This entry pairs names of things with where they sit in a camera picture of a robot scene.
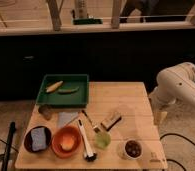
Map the grey cloth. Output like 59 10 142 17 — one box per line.
57 112 78 128

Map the yellow orange fruit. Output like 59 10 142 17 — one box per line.
61 136 75 151

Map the brown potato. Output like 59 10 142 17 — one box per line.
38 105 52 120

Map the black cable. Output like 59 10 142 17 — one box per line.
159 132 195 171

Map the green plastic tray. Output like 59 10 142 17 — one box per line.
36 74 89 108

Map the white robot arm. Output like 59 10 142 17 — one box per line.
148 62 195 125

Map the metal spoon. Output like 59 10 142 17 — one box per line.
82 110 100 133

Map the green base stand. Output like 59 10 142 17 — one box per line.
73 18 103 25

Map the dark brown bowl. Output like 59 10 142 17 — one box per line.
24 126 52 153

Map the green plastic cup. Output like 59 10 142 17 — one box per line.
95 132 111 149

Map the white cup with dark contents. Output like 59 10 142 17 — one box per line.
117 139 142 160

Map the green pea pod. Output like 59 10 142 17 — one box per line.
58 87 79 94

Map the orange bowl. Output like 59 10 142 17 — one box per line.
51 126 81 158

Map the wooden block eraser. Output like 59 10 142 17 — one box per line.
101 112 122 131

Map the black pole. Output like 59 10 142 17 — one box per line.
1 122 16 171

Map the blue grey sponge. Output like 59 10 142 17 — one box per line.
31 127 46 151

